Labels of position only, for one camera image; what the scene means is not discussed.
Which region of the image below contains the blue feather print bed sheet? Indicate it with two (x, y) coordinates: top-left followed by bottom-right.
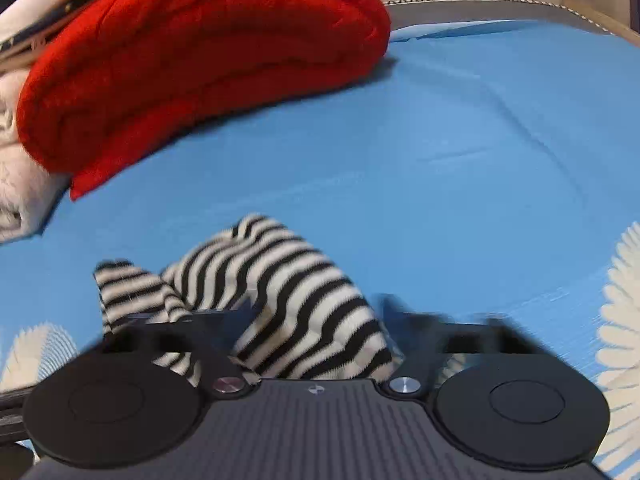
(0, 19), (640, 480)

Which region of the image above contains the wooden bed frame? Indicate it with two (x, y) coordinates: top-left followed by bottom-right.
(385, 0), (640, 48)

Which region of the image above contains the red folded blanket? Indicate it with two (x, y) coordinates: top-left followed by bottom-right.
(15, 0), (392, 202)

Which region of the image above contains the black white striped small garment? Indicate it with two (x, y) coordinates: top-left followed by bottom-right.
(94, 213), (402, 387)

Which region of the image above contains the dark patterned cloth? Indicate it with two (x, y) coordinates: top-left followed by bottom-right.
(0, 0), (168, 63)

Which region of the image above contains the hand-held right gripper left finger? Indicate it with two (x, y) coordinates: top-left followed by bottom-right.
(100, 307), (262, 397)

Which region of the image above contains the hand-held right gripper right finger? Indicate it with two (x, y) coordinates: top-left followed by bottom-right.
(379, 294), (551, 397)

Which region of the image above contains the white folded bedding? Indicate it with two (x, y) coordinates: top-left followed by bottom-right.
(0, 67), (71, 246)

